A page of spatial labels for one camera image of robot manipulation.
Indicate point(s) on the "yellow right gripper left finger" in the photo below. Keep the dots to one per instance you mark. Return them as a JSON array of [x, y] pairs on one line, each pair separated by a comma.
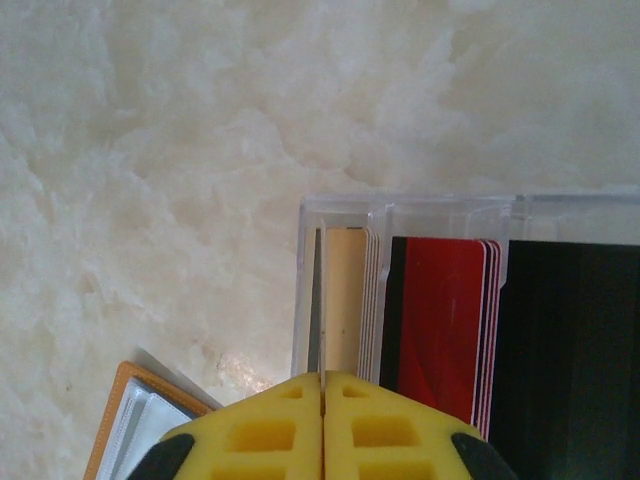
[[260, 435]]

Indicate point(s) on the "clear acrylic card box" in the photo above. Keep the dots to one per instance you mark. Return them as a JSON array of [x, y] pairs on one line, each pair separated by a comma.
[[450, 215]]

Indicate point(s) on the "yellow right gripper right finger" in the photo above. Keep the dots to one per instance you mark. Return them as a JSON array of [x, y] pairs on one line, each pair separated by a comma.
[[385, 435]]

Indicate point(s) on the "orange card holder clear sleeves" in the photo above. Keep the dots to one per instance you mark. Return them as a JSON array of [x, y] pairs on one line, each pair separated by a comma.
[[130, 425]]

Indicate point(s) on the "gold credit card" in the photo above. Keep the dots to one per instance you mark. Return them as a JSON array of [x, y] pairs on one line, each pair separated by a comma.
[[323, 300]]

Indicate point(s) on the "stack of black credit cards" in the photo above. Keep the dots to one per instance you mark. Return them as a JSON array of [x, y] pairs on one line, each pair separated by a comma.
[[575, 350]]

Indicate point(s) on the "stack of red credit cards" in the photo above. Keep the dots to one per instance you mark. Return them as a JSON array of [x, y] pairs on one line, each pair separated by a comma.
[[440, 325]]

